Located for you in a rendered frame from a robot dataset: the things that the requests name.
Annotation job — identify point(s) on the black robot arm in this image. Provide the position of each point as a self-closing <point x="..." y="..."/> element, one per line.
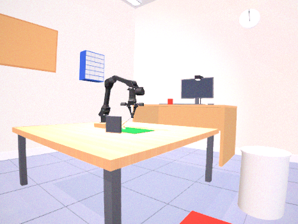
<point x="109" y="83"/>

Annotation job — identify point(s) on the green circuit board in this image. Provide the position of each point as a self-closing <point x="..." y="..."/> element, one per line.
<point x="134" y="130"/>

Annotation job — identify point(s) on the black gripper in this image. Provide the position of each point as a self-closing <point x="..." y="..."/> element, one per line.
<point x="135" y="105"/>

